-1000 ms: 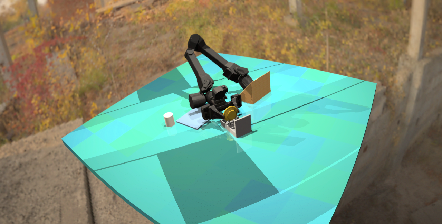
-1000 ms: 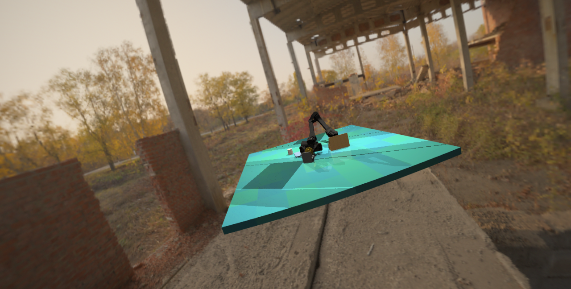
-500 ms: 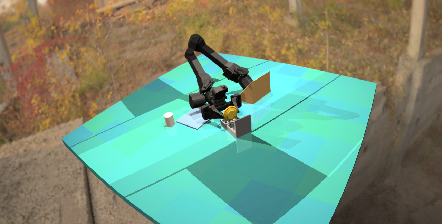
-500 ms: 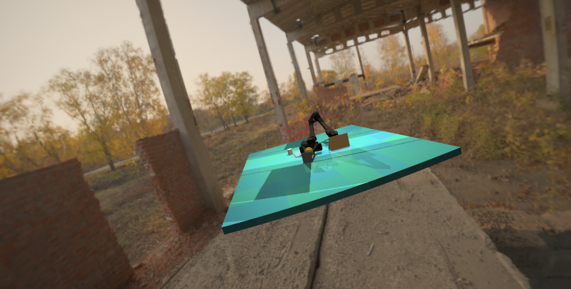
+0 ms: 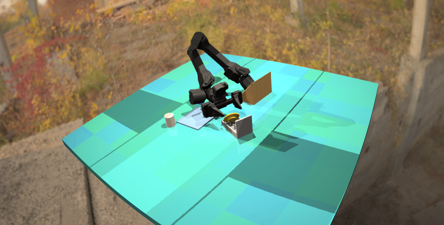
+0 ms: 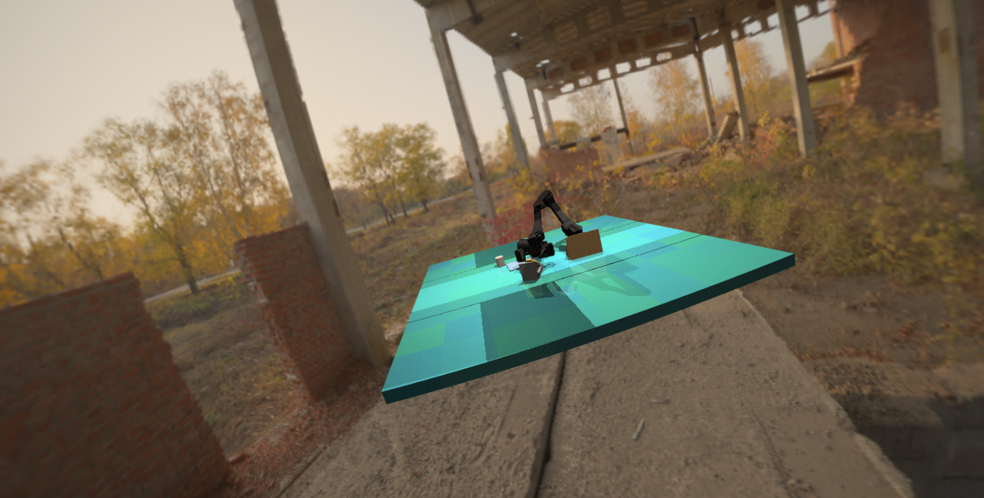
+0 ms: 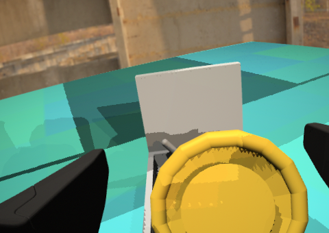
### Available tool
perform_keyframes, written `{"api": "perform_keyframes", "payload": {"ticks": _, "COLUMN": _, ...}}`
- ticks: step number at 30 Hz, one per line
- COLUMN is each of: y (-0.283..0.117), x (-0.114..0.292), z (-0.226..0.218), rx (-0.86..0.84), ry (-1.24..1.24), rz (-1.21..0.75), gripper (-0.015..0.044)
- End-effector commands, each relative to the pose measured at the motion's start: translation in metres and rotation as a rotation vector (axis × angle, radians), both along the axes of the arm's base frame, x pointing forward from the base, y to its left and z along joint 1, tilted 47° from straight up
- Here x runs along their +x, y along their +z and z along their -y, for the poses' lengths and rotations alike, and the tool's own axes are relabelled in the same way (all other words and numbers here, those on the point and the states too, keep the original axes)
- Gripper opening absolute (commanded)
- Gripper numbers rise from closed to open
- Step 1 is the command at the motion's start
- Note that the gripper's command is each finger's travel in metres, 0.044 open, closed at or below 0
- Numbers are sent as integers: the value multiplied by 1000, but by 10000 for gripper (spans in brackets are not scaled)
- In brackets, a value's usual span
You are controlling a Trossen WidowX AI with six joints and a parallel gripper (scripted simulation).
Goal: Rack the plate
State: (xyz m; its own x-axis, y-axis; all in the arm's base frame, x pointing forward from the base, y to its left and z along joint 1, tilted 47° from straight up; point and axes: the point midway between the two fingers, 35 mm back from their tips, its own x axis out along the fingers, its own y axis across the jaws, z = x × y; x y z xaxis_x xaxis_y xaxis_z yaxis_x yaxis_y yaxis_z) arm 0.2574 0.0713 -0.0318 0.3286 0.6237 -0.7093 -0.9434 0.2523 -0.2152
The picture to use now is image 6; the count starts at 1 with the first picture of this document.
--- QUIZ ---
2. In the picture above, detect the pale blue square mat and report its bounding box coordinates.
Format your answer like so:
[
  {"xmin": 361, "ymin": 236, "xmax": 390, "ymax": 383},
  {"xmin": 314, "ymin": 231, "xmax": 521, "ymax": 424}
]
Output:
[{"xmin": 506, "ymin": 257, "xmax": 539, "ymax": 271}]

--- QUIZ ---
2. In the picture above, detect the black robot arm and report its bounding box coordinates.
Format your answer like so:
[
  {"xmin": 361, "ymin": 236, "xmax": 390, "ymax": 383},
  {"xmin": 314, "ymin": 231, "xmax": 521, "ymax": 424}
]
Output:
[{"xmin": 517, "ymin": 190, "xmax": 584, "ymax": 251}]

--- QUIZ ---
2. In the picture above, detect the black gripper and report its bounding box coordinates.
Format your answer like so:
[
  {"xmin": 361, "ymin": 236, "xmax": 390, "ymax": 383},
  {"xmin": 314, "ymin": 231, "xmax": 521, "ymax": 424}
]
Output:
[{"xmin": 514, "ymin": 243, "xmax": 555, "ymax": 263}]

